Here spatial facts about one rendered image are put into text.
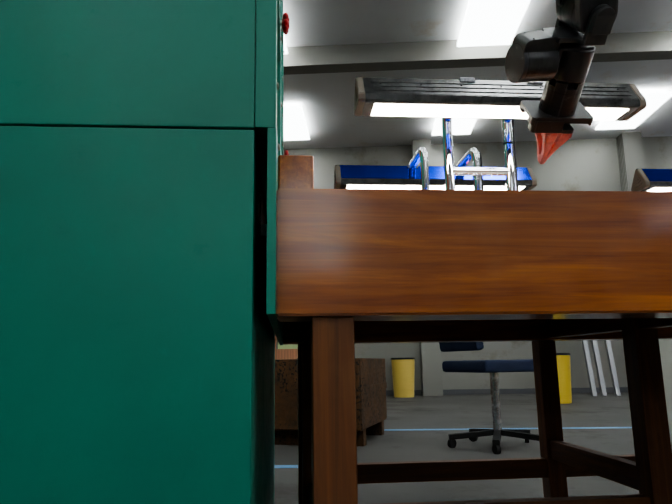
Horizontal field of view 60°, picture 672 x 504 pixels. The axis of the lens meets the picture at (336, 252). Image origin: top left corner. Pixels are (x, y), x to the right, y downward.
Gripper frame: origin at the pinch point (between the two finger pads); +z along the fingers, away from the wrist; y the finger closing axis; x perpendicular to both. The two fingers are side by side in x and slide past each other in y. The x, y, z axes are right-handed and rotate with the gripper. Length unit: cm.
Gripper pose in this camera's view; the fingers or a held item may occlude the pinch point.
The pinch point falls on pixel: (541, 158)
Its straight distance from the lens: 107.9
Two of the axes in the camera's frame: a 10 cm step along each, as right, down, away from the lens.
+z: -0.5, 7.7, 6.3
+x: 0.8, 6.3, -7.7
